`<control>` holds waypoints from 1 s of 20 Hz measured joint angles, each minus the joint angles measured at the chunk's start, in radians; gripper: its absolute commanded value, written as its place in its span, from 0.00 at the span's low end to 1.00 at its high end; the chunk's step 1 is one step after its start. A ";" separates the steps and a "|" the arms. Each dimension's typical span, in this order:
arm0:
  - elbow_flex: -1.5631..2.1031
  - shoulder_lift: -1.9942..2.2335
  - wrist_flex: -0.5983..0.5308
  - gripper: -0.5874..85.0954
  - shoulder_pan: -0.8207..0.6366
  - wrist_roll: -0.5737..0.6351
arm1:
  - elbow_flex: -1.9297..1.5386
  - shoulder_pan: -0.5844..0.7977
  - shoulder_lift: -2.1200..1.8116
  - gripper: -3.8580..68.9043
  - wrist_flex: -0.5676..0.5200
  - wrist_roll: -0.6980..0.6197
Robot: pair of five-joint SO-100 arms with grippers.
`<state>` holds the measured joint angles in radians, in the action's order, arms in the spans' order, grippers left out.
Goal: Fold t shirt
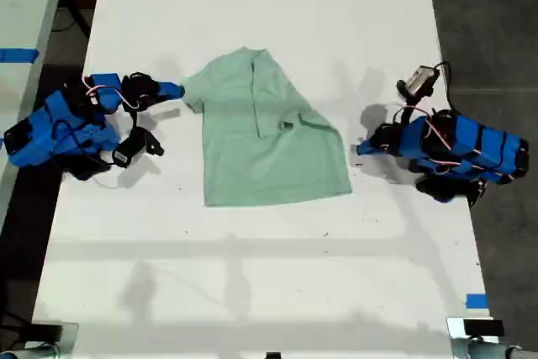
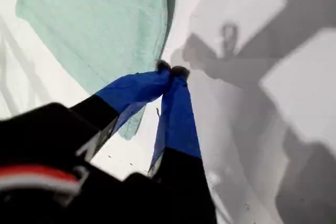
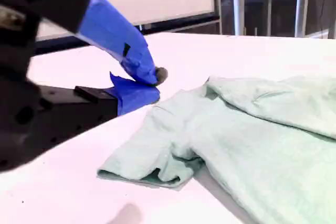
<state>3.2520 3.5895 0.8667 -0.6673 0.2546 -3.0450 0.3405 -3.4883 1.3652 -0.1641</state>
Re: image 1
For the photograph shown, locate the pale green t-shirt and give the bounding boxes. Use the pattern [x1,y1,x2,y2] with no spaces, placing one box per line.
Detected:
[179,46,353,209]

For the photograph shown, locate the long blue tape strip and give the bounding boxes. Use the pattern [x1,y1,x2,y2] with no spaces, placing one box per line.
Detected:
[0,48,40,64]

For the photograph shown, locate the pale green side table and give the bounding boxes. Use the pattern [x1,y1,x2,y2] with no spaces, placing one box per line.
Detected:
[0,0,71,225]

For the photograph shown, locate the small black box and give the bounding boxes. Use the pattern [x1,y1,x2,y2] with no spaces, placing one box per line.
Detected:
[462,319,505,337]
[29,323,64,342]

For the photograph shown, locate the grey metal pipe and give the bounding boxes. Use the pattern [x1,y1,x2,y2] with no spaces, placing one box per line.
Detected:
[452,340,538,359]
[0,344,64,359]

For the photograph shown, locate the black camera stalk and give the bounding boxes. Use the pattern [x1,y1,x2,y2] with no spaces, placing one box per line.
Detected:
[401,96,422,124]
[128,108,143,137]

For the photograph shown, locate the red white arm wire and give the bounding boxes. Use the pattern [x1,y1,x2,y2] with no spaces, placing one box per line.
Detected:
[81,76,143,110]
[422,117,491,175]

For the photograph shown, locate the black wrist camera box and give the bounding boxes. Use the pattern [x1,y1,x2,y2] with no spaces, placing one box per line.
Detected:
[112,129,165,166]
[397,65,441,98]

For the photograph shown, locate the black camera cable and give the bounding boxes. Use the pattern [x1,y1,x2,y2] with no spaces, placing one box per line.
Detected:
[435,61,460,115]

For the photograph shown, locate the black floor cable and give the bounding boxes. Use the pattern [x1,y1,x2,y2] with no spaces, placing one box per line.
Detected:
[50,3,92,39]

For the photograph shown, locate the thin white cable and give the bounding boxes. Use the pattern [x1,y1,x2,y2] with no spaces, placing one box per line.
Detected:
[89,176,124,189]

